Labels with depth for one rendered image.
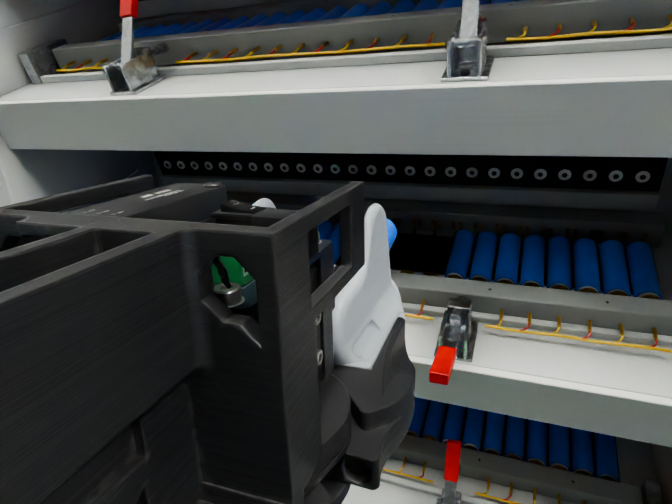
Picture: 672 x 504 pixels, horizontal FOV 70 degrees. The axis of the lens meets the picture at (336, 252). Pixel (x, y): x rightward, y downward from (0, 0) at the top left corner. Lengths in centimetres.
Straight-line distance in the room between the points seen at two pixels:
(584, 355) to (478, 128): 18
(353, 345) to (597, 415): 26
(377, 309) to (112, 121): 32
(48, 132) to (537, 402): 46
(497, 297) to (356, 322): 24
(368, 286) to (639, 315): 26
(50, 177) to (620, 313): 54
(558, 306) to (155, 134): 34
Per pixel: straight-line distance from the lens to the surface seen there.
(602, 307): 40
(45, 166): 59
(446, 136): 32
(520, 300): 39
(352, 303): 16
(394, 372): 16
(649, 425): 40
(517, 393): 39
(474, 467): 52
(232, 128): 38
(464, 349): 37
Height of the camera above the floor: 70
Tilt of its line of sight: 21 degrees down
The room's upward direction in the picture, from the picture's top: 3 degrees counter-clockwise
